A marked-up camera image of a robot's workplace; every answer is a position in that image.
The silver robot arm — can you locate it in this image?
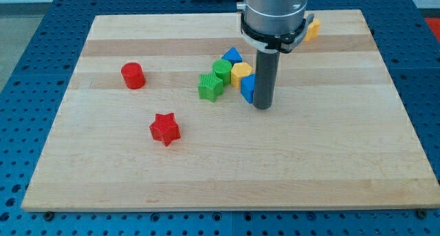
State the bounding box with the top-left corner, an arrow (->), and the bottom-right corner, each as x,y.
243,0 -> 307,36

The yellow block behind arm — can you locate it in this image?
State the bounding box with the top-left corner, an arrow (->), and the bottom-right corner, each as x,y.
303,18 -> 320,41

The green star block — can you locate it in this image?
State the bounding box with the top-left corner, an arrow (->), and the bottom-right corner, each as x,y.
198,72 -> 223,103

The red star block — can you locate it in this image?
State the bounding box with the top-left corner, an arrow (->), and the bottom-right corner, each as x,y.
149,113 -> 181,147

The blue cube block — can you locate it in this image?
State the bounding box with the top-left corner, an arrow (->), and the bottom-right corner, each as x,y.
241,74 -> 255,104

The green cylinder block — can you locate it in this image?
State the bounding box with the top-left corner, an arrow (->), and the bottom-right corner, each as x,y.
212,59 -> 232,86

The yellow hexagon block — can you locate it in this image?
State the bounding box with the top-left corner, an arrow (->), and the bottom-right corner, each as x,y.
230,62 -> 253,89

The blue triangle block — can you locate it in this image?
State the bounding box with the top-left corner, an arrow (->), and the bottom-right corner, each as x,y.
221,47 -> 243,65

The wooden board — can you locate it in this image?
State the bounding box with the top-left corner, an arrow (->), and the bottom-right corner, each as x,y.
22,10 -> 439,212

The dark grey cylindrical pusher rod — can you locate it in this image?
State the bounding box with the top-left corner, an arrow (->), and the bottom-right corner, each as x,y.
253,50 -> 280,109

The red cylinder block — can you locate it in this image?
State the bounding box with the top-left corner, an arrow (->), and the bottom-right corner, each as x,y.
121,62 -> 146,89

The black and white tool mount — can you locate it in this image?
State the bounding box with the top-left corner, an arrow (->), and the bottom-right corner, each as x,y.
241,14 -> 314,54

